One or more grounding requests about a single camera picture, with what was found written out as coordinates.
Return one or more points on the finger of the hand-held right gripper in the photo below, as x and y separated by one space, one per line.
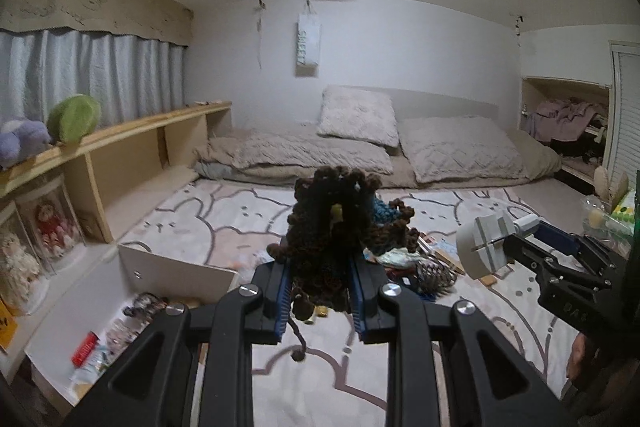
555 264
557 236

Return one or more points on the green plush toy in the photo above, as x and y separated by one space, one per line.
74 117

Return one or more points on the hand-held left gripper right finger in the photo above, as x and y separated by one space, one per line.
361 307

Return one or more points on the beige printed valance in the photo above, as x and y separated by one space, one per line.
95 2

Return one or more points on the folded quilted blanket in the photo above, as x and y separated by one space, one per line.
300 154

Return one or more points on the quilted beige pillow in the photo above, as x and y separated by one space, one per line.
460 149

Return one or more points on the clear plastic container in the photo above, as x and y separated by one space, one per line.
602 224

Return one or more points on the wooden shelf unit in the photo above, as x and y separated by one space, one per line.
130 132

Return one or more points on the dark brown crocheted pouch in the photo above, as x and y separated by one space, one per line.
320 217

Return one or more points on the white rabbit doll case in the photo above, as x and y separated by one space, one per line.
17 259

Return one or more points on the beige duvet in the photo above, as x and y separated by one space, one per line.
537 159

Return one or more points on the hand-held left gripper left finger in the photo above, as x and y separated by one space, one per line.
274 304

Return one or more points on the white hanging paper bag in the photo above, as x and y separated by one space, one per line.
307 44

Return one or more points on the person's right hand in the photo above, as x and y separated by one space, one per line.
577 357

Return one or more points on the red dress doll case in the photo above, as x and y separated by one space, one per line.
50 227

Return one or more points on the red tube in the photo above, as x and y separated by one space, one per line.
86 349

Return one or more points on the pile of small trinkets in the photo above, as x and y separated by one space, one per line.
415 264

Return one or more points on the small wall hook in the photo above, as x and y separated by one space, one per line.
519 27

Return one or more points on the fuzzy beige pillow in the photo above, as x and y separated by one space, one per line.
357 114

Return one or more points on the yellow printed box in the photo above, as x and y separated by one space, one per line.
7 324

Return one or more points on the pile of clothes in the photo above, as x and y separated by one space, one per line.
565 117

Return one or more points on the white storage box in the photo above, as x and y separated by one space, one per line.
170 272

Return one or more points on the white louvred door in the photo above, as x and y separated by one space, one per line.
627 117

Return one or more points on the grey curtain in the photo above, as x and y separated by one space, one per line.
90 77

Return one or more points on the white round plastic gadget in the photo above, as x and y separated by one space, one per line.
482 244

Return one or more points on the beige headboard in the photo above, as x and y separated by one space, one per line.
450 104

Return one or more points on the brown cardboard box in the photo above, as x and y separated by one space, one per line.
92 227

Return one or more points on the purple plush toy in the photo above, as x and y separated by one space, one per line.
22 139

